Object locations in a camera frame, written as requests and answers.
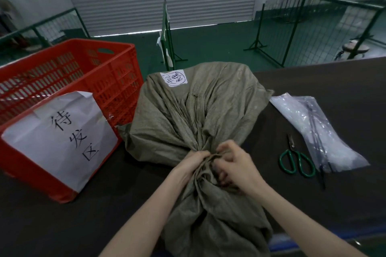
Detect person's left hand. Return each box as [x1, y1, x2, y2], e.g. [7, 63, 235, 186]
[168, 150, 211, 188]

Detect person's right hand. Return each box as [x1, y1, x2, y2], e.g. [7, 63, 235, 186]
[212, 140, 269, 196]

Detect green-handled scissors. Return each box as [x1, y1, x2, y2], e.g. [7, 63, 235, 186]
[279, 134, 316, 178]

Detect grey-green woven sack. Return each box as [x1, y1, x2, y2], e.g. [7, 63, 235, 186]
[118, 61, 275, 257]

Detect clear bag of black ties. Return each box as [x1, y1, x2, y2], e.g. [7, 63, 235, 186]
[297, 96, 335, 190]

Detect red plastic crate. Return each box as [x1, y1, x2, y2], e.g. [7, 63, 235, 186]
[0, 38, 144, 204]

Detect person's left forearm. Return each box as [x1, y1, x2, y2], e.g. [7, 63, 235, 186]
[98, 177, 193, 257]

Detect person's right forearm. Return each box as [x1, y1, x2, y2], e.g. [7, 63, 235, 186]
[256, 181, 367, 257]

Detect clear plastic bag of ties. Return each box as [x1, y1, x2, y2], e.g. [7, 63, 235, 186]
[269, 92, 370, 173]

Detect white label sticker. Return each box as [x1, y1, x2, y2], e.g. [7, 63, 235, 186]
[160, 69, 189, 88]

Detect green mesh fence panel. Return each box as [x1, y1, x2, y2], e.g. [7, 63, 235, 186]
[243, 0, 386, 68]
[156, 0, 188, 71]
[0, 7, 91, 55]

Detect white paper sign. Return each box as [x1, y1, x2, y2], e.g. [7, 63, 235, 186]
[1, 90, 119, 194]

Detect round wooden stool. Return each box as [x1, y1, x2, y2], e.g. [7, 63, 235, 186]
[334, 38, 371, 61]

